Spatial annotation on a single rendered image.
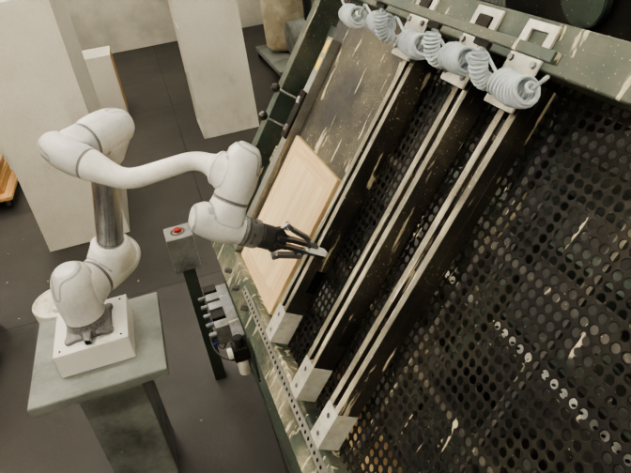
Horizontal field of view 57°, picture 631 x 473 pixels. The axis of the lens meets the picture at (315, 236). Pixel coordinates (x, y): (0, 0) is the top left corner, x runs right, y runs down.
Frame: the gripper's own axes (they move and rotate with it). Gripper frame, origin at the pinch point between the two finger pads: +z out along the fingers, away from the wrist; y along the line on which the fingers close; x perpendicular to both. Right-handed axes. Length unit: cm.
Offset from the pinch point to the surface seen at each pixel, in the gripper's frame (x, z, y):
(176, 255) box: 83, -13, -56
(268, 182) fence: 65, 5, -4
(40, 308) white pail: 146, -52, -141
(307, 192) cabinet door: 34.0, 6.6, 6.3
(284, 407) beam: -20, 4, -46
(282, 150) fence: 65, 4, 10
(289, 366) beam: -9.8, 5.3, -37.9
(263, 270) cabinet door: 38.3, 6.5, -30.8
